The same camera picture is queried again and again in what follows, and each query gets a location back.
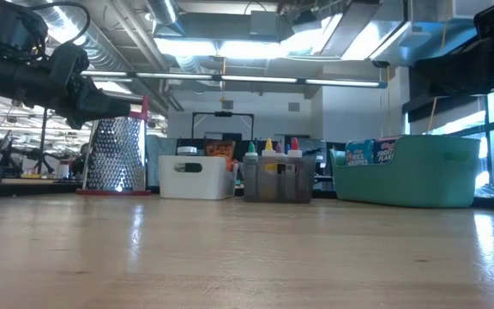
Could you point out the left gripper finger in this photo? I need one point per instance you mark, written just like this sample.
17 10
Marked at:
74 122
101 105

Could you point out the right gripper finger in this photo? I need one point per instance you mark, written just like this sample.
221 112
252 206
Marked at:
453 73

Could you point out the blue Frosted Flakes cereal box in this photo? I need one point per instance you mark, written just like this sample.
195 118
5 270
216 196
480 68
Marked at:
382 152

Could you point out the blue Rice Krispies cereal box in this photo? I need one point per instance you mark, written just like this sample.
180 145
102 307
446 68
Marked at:
358 154

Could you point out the red-lidded square spice container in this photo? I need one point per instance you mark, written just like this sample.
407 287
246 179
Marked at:
221 150

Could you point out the blue food colouring bottle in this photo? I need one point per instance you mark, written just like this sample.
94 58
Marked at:
287 149

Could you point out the grey-blue fabric panel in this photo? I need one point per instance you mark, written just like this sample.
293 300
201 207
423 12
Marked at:
153 163

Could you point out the teal plastic bin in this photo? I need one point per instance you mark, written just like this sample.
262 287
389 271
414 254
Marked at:
410 180

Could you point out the white plastic bin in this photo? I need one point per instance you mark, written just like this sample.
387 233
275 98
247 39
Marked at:
204 184

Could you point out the long ceiling strip light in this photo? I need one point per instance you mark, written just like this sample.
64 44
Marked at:
238 78

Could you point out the grey translucent plastic bin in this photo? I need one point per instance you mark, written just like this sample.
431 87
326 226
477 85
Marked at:
279 189

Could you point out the round silver ventilation duct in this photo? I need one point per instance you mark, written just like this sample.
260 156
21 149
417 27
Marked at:
161 10

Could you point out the grey wall vent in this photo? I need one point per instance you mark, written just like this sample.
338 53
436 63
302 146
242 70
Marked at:
294 107
227 105

